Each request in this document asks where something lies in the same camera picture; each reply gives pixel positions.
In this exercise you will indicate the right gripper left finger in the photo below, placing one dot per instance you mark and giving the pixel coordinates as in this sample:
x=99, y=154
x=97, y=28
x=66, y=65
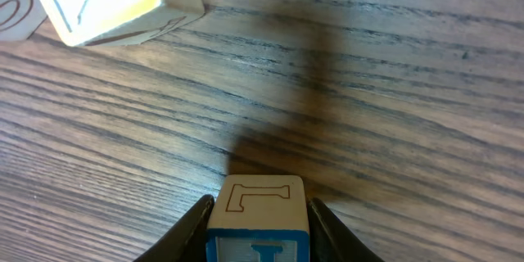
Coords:
x=186, y=240

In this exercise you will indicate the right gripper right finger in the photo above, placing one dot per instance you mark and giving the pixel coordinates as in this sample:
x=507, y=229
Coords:
x=331, y=240

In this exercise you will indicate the blue P block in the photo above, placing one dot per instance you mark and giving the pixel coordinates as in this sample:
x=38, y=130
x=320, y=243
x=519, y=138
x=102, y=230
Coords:
x=259, y=218

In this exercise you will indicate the yellow block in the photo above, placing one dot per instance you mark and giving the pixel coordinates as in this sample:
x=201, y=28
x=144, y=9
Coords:
x=81, y=23

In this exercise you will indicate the green Z block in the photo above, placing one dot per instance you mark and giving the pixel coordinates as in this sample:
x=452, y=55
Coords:
x=20, y=18

